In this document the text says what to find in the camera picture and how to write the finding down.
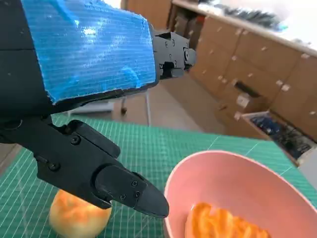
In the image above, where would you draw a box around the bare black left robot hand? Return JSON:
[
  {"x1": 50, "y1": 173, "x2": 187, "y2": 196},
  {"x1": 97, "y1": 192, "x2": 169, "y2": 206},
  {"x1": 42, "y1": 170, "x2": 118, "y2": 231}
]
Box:
[{"x1": 0, "y1": 0, "x2": 198, "y2": 219}]

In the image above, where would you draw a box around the round toy bread bun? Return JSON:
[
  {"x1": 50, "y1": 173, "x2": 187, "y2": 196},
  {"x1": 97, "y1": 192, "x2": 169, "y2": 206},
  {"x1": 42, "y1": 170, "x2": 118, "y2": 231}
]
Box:
[{"x1": 48, "y1": 189, "x2": 112, "y2": 235}]

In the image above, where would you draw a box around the pink bowl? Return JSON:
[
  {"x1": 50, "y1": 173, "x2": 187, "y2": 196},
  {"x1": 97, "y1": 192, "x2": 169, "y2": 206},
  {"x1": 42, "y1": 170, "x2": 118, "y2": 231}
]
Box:
[{"x1": 162, "y1": 150, "x2": 317, "y2": 238}]

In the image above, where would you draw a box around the braided toy bread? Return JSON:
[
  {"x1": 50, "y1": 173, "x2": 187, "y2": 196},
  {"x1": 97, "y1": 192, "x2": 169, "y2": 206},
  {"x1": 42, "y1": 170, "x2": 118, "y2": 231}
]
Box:
[{"x1": 184, "y1": 202, "x2": 272, "y2": 238}]

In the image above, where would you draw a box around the green cutting mat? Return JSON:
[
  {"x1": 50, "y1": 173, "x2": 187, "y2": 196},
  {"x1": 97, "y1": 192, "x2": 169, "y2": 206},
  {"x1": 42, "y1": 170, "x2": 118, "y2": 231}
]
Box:
[{"x1": 0, "y1": 113, "x2": 300, "y2": 238}]

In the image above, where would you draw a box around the open drawer with light rim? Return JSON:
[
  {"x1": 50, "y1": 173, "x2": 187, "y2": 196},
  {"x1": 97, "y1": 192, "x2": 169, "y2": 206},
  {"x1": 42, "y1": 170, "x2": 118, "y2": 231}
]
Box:
[{"x1": 241, "y1": 110, "x2": 317, "y2": 166}]

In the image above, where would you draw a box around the brown drawer cabinet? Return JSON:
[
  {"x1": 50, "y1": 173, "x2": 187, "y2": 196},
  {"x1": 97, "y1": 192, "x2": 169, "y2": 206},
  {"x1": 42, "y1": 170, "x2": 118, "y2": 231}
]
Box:
[{"x1": 167, "y1": 0, "x2": 317, "y2": 144}]

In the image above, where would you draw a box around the dark tangled cable pile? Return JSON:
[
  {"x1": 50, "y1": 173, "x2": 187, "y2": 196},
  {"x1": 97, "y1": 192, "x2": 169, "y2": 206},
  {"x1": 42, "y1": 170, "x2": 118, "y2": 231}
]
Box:
[{"x1": 197, "y1": 0, "x2": 283, "y2": 27}]

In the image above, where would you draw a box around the dark cable bundle in drawer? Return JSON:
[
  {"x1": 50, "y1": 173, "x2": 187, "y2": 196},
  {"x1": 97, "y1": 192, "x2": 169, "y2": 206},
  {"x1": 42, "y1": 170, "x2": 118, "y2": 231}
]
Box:
[{"x1": 250, "y1": 116, "x2": 313, "y2": 159}]

